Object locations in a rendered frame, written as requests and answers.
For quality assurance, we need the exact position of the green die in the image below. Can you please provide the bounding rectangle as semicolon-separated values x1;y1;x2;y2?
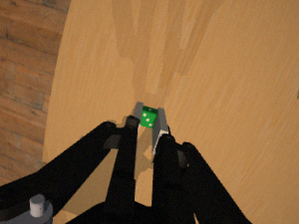
141;106;157;128

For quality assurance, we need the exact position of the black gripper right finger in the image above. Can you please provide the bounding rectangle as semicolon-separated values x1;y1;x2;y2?
151;108;252;224

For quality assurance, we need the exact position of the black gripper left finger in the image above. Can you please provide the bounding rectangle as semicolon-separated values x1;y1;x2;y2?
0;102;144;224

